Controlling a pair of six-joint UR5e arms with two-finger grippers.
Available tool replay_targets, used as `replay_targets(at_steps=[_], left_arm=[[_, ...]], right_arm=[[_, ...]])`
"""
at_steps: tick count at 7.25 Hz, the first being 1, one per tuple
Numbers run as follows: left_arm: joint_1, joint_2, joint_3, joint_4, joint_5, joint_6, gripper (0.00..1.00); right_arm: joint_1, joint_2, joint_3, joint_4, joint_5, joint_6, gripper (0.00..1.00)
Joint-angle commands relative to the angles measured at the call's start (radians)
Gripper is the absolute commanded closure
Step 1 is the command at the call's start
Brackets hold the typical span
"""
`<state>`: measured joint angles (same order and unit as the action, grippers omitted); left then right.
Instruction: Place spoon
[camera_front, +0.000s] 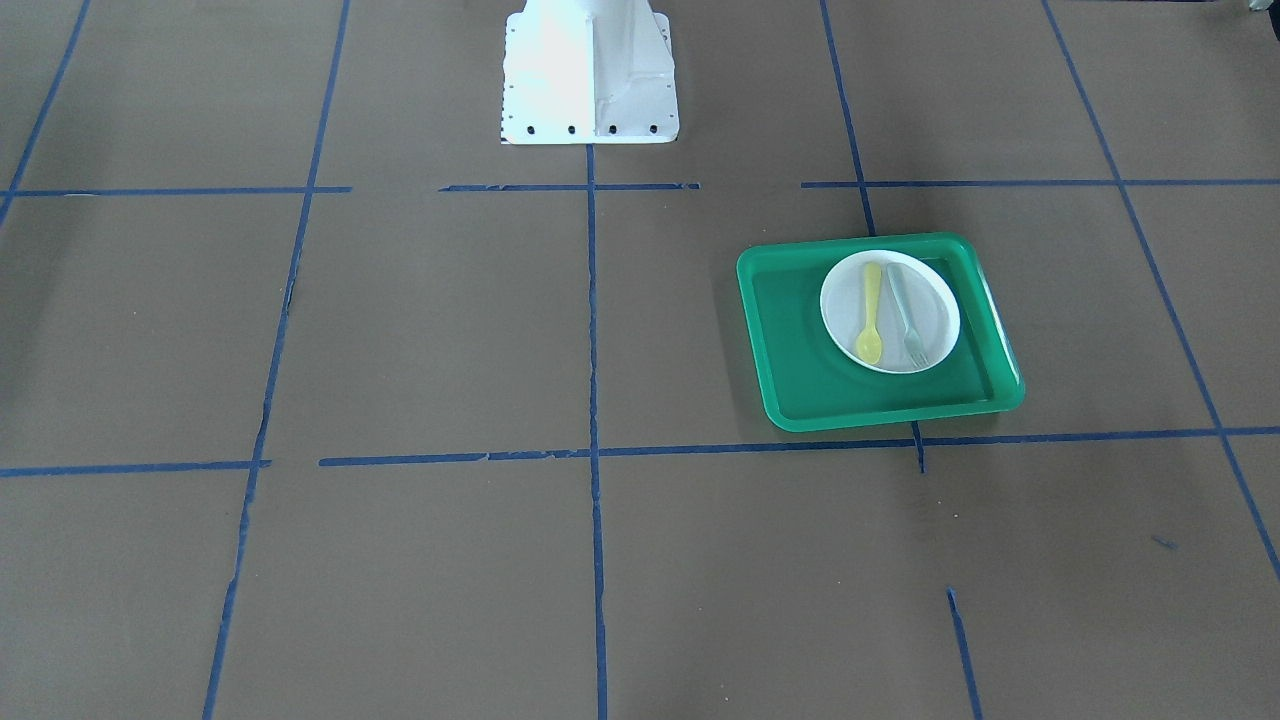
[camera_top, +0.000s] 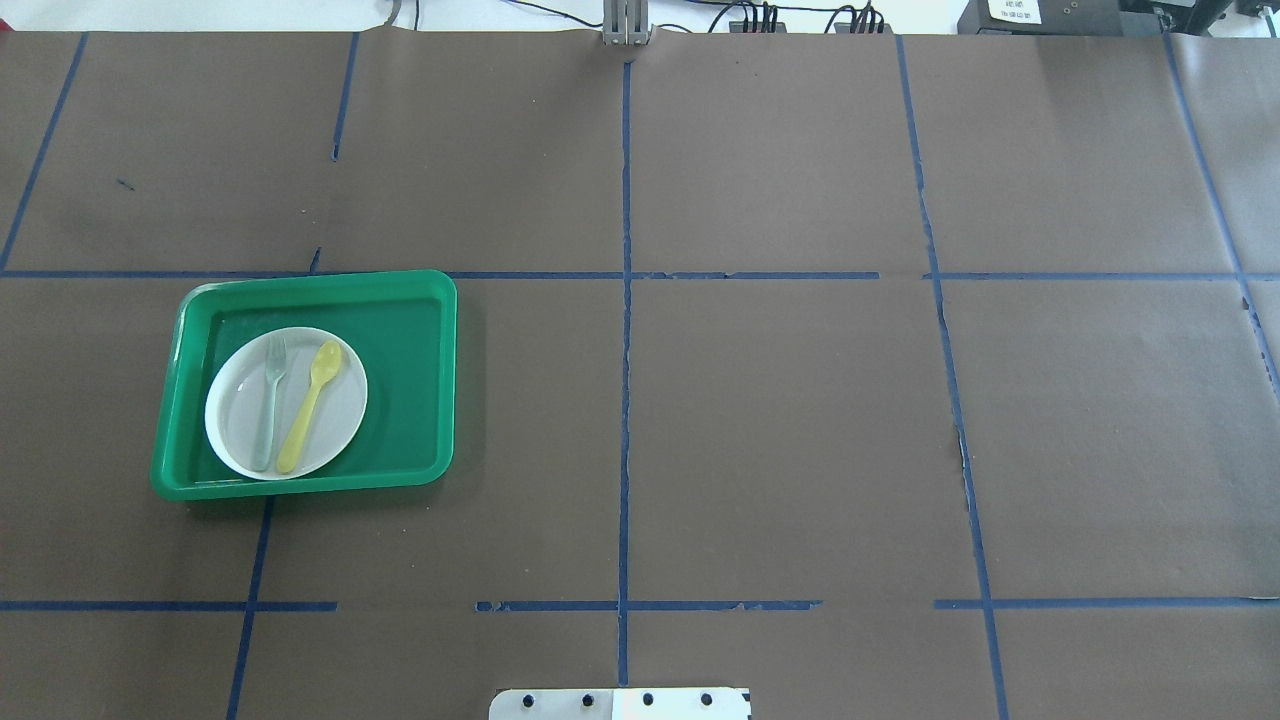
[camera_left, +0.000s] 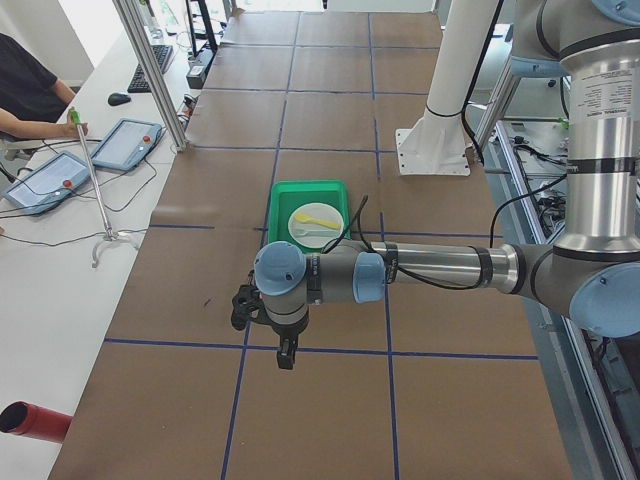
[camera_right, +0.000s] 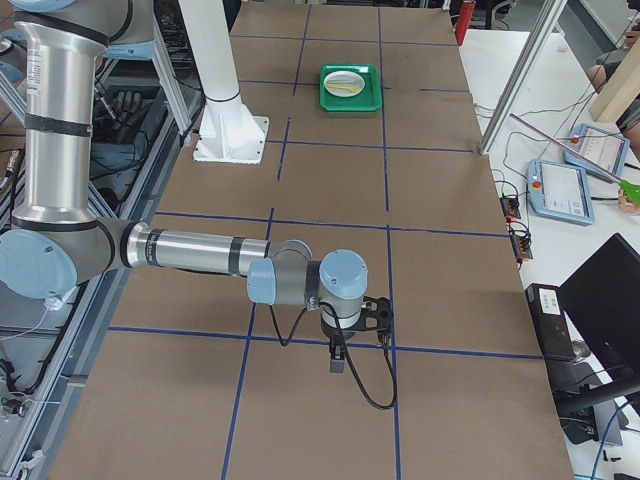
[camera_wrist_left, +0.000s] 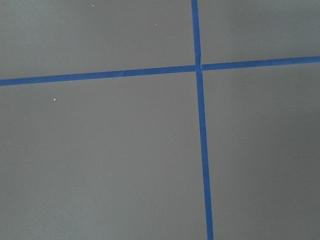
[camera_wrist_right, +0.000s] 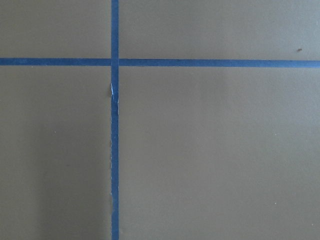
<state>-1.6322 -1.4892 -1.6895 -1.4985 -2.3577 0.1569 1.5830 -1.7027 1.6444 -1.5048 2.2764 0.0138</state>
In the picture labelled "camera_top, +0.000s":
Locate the pale green plastic fork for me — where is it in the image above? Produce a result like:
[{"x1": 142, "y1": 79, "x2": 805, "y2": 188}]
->
[{"x1": 251, "y1": 333, "x2": 289, "y2": 473}]

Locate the grey aluminium profile post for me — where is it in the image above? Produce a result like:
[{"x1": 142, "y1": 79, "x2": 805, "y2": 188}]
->
[{"x1": 602, "y1": 0, "x2": 653, "y2": 46}]

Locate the green plastic tray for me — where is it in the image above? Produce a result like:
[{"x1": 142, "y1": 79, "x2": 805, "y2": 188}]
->
[{"x1": 151, "y1": 270, "x2": 458, "y2": 502}]

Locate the black box with label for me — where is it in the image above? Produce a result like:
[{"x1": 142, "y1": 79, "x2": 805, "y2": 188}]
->
[{"x1": 956, "y1": 1, "x2": 1162, "y2": 37}]

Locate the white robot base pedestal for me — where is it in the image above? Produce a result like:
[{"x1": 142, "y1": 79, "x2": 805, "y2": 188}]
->
[{"x1": 488, "y1": 687, "x2": 753, "y2": 719}]

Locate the yellow plastic spoon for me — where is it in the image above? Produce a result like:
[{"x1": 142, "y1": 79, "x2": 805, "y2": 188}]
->
[{"x1": 276, "y1": 340, "x2": 344, "y2": 475}]

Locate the white round plate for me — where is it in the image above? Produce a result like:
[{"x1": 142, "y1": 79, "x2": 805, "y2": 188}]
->
[{"x1": 205, "y1": 327, "x2": 369, "y2": 480}]

